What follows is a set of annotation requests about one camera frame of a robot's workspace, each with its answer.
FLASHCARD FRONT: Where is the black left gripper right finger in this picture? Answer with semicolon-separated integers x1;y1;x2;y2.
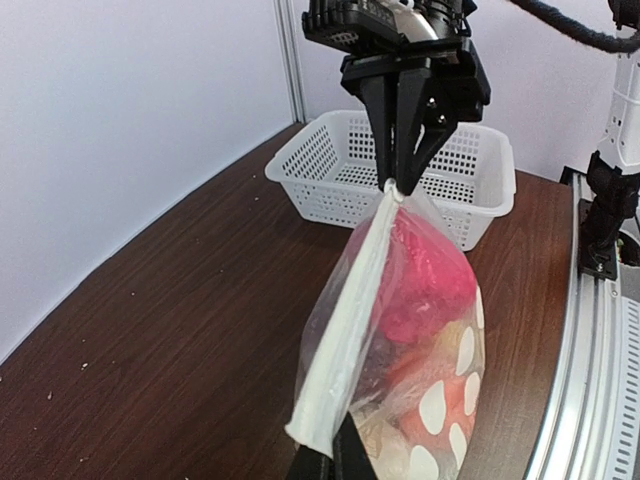
332;417;377;480

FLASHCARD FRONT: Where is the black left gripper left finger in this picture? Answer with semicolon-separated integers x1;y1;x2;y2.
285;445;332;480

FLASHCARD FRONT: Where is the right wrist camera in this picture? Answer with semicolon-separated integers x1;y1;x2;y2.
301;0;477;55

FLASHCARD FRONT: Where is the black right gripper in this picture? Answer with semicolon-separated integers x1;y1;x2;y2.
341;37;491;196

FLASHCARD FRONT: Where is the red toy bell pepper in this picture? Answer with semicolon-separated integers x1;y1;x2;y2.
374;209;477;344

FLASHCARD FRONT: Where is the orange toy pumpkin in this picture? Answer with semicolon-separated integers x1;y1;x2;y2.
399;372;481;446

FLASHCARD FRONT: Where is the front aluminium rail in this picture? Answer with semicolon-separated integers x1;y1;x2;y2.
519;164;640;480

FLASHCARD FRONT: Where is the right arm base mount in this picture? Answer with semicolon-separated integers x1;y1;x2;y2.
560;159;639;281

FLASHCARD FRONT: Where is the right aluminium frame post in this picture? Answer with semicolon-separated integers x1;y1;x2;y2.
272;0;307;123

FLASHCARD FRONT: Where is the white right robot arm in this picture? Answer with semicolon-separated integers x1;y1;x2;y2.
324;1;639;252

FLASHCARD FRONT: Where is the black right camera cable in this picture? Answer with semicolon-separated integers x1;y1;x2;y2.
512;0;640;55

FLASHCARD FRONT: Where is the white perforated plastic basket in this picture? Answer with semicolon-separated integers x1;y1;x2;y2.
265;110;517;251

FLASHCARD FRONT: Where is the clear polka dot zip bag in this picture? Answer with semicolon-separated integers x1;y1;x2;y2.
285;181;485;479

